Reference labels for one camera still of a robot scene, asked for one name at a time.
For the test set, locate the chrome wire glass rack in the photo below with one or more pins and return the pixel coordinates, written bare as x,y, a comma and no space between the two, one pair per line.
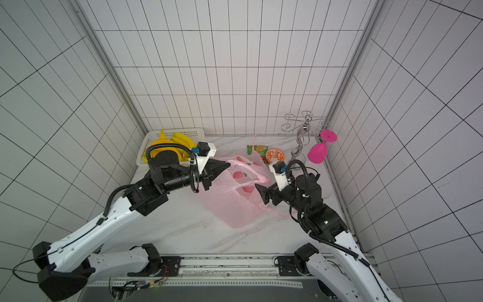
305,127

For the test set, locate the yellow banana bunch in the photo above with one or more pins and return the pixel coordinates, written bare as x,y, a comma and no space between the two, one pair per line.
152,138
184,140

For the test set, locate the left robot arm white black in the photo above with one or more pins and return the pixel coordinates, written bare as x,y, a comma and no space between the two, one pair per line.
68,265

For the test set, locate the magenta plastic wine glass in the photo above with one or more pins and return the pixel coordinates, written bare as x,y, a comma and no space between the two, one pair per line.
318,152

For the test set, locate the green snack packet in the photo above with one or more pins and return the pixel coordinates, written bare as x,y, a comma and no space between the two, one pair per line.
260,149

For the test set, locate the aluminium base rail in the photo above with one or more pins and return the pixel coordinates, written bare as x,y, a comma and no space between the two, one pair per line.
216,270

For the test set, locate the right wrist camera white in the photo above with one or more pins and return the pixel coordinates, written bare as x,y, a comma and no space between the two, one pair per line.
279,171

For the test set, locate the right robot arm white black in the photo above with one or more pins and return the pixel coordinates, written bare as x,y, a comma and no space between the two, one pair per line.
355,279

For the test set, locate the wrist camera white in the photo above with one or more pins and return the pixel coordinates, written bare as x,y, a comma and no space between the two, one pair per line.
206,151
279,171

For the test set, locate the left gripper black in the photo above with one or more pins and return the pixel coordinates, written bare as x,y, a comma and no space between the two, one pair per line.
218,165

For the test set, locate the yellow banana bunch in basket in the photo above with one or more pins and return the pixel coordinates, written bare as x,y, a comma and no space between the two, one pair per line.
152,138

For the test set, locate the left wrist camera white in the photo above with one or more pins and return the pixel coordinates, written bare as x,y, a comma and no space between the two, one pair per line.
206,151

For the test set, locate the pink plastic bag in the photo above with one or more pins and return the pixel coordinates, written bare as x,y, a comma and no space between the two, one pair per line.
232,196

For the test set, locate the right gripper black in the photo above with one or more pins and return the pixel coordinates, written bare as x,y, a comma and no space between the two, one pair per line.
273,194

